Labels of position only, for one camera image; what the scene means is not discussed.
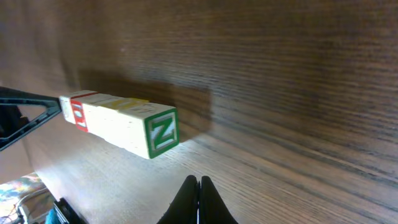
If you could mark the colourful clutter beside table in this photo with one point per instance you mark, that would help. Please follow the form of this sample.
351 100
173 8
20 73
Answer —
27 200

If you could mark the wooden block green yellow sides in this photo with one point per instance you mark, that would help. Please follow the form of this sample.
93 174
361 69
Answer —
118 124

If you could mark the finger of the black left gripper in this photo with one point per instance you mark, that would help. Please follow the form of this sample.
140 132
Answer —
14 126

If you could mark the wooden block letter J blue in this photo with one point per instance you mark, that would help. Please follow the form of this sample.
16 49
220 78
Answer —
97 123

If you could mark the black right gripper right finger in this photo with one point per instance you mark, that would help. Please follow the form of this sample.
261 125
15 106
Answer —
211 207

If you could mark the wooden block letter M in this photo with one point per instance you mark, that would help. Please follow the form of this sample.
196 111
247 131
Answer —
66 105

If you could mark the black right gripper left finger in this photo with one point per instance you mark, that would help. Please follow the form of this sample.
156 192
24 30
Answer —
184 206

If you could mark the wooden block number 1 red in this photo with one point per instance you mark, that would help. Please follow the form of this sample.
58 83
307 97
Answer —
151 130

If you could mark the wooden block red letter U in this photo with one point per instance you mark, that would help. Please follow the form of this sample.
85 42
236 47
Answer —
79 113

